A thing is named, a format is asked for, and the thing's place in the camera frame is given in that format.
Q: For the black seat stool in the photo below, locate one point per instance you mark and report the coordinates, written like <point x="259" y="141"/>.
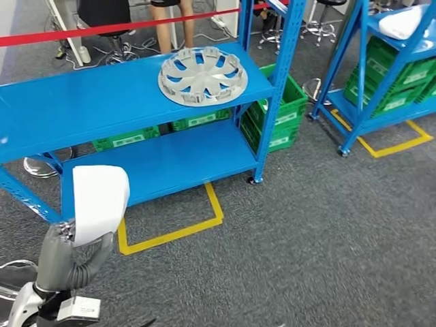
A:
<point x="318" y="29"/>
<point x="268" y="40"/>

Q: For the white plastic cover part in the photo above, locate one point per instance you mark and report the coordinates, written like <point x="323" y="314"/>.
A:
<point x="402" y="22"/>
<point x="100" y="203"/>

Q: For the person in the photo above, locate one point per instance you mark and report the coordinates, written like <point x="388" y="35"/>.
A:
<point x="102" y="13"/>
<point x="163" y="27"/>

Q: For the white desk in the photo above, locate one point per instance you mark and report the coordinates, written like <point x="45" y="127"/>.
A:
<point x="230" y="18"/>
<point x="68" y="31"/>

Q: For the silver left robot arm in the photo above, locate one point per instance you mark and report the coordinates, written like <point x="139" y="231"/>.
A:
<point x="23" y="307"/>

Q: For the blue metal shelf rack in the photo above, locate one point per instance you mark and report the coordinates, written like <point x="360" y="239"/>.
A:
<point x="360" y="67"/>
<point x="102" y="104"/>

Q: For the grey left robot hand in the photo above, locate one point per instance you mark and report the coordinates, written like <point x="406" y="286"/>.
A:
<point x="54" y="262"/>

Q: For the red barrier tape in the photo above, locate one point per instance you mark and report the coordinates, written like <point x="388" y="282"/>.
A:
<point x="85" y="30"/>

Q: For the green plastic crate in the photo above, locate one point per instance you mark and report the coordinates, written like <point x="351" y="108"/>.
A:
<point x="391" y="104"/>
<point x="126" y="140"/>
<point x="293" y="101"/>
<point x="430" y="90"/>
<point x="385" y="58"/>
<point x="201" y="120"/>
<point x="279" y="142"/>

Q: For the clear plastic bottle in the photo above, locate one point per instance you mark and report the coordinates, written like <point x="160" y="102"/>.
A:
<point x="85" y="55"/>

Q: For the chrome base stool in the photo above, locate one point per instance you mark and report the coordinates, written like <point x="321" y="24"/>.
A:
<point x="119" y="52"/>

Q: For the white power strip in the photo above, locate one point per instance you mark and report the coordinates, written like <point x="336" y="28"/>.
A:
<point x="218" y="22"/>

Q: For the grey wheel cover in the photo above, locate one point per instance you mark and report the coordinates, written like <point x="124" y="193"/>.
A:
<point x="201" y="79"/>

